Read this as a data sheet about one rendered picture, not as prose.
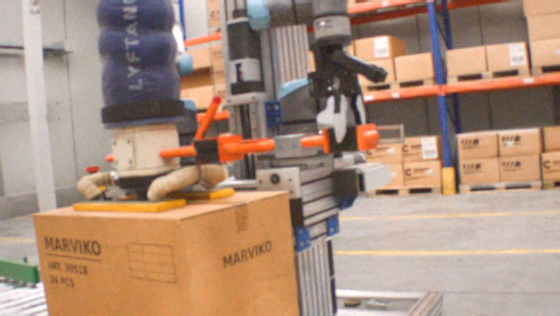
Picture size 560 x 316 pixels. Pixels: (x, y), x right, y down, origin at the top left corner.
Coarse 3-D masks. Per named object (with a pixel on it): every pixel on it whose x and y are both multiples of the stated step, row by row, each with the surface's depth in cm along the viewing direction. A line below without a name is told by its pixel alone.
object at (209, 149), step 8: (216, 136) 139; (224, 136) 129; (232, 136) 132; (240, 136) 134; (200, 144) 130; (208, 144) 129; (216, 144) 128; (224, 144) 129; (200, 152) 132; (208, 152) 130; (216, 152) 129; (224, 152) 129; (200, 160) 131; (208, 160) 129; (216, 160) 128; (224, 160) 129; (232, 160) 131
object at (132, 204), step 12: (144, 192) 135; (84, 204) 143; (96, 204) 140; (108, 204) 137; (120, 204) 135; (132, 204) 132; (144, 204) 130; (156, 204) 128; (168, 204) 130; (180, 204) 133
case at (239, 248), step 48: (240, 192) 155; (48, 240) 145; (96, 240) 133; (144, 240) 122; (192, 240) 117; (240, 240) 130; (288, 240) 147; (48, 288) 148; (96, 288) 135; (144, 288) 124; (192, 288) 116; (240, 288) 129; (288, 288) 146
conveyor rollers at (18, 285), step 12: (0, 288) 235; (12, 288) 231; (24, 288) 228; (36, 288) 225; (0, 300) 209; (12, 300) 212; (24, 300) 209; (36, 300) 212; (0, 312) 191; (12, 312) 194; (24, 312) 190; (36, 312) 193
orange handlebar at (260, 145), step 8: (312, 136) 116; (320, 136) 115; (368, 136) 109; (376, 136) 110; (232, 144) 128; (240, 144) 126; (248, 144) 125; (256, 144) 124; (264, 144) 122; (272, 144) 121; (304, 144) 117; (312, 144) 116; (320, 144) 115; (160, 152) 141; (168, 152) 139; (176, 152) 137; (184, 152) 136; (192, 152) 134; (232, 152) 128; (240, 152) 126; (248, 152) 125; (256, 152) 124; (112, 160) 152
